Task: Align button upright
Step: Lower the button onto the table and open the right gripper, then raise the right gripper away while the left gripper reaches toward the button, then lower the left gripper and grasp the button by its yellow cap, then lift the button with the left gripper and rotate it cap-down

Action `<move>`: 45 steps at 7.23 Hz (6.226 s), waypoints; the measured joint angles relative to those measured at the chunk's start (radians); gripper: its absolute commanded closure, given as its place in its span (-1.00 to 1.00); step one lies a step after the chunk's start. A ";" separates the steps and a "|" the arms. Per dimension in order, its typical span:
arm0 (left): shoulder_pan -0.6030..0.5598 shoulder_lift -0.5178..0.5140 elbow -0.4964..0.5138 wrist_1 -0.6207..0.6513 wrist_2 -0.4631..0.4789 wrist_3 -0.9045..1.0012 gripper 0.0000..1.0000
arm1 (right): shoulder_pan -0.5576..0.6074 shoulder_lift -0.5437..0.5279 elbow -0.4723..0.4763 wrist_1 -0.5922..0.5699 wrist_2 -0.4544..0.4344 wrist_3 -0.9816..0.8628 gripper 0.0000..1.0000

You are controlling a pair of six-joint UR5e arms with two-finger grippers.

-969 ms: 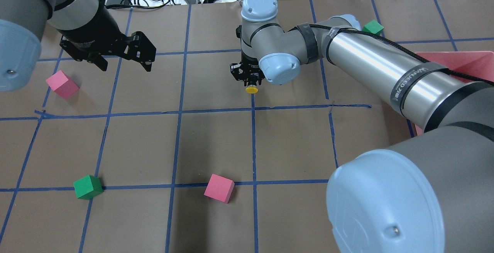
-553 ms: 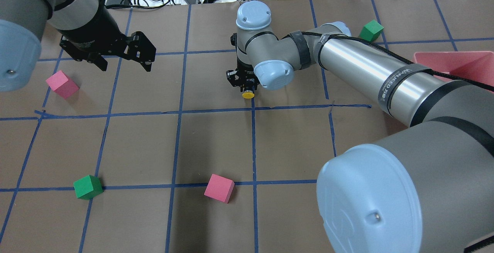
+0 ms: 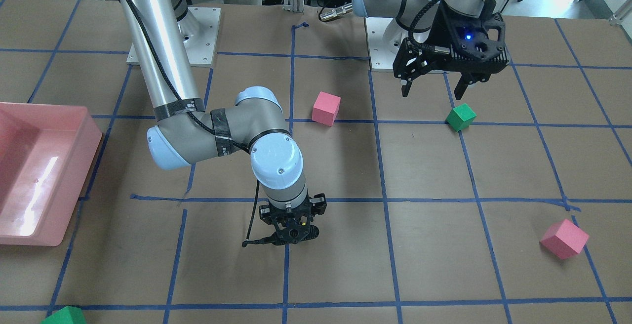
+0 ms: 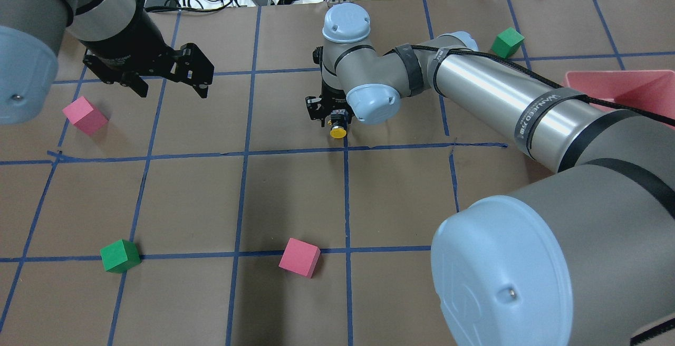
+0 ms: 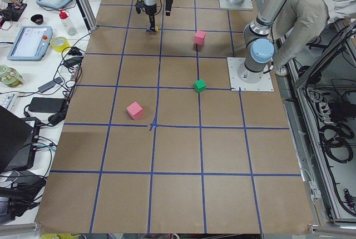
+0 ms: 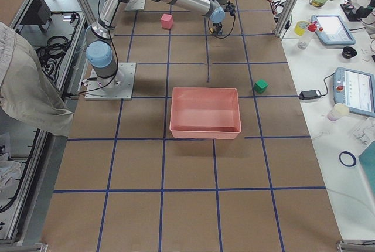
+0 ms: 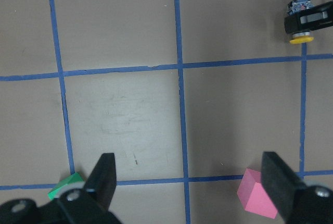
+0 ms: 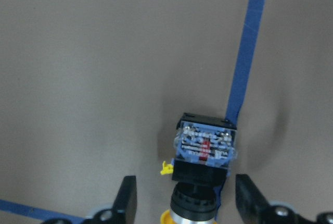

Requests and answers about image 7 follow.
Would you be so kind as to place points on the far pink cube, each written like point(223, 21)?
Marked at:
point(253, 197)

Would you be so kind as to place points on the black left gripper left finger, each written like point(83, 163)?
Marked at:
point(89, 204)

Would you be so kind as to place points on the far green cube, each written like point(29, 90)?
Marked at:
point(73, 181)

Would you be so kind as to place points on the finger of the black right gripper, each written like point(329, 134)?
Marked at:
point(297, 201)

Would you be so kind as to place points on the yellow push button module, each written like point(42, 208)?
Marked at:
point(293, 22)

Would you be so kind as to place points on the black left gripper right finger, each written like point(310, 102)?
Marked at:
point(317, 17)

